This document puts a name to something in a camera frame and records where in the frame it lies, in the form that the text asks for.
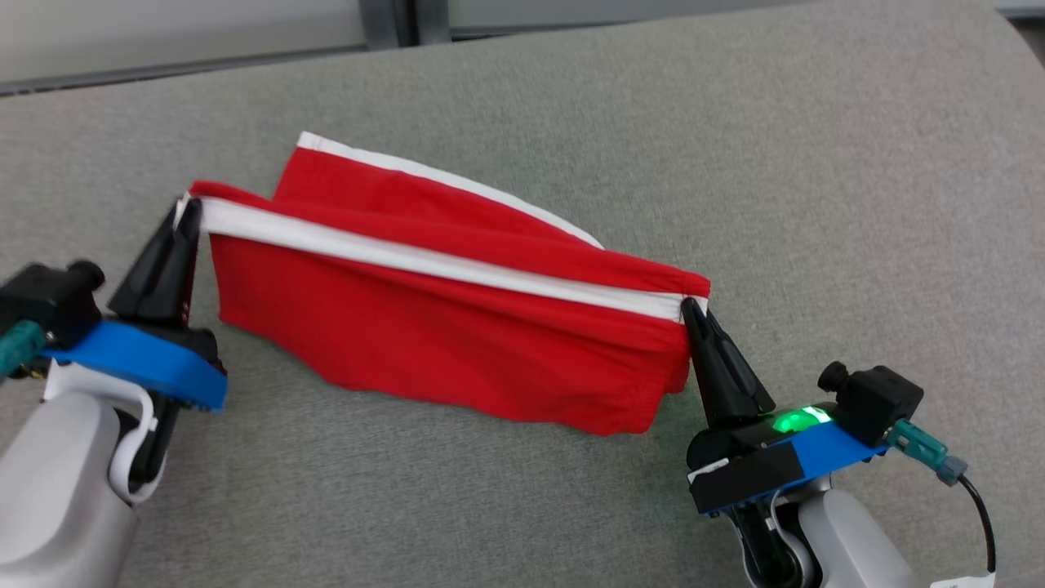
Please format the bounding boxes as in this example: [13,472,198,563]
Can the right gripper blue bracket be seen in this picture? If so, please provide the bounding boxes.
[680,296,889,588]

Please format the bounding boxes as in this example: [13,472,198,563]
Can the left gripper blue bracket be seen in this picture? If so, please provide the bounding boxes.
[45,196,228,495]

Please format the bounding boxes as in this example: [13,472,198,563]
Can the red shorts white stripe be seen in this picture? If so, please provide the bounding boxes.
[176,131,711,436]

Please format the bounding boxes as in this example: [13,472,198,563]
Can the green left camera connector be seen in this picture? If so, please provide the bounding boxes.
[0,320,46,378]

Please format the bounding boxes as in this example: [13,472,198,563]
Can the green camera connector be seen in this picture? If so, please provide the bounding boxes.
[886,419,969,488]
[0,320,46,378]

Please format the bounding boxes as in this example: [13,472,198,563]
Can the green right camera connector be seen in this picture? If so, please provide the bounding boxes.
[886,419,969,488]

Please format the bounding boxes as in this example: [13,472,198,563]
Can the black right camera cable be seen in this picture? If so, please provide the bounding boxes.
[955,474,998,577]

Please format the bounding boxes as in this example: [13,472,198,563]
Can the grey cylinder post foot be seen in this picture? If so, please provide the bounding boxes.
[416,0,452,46]

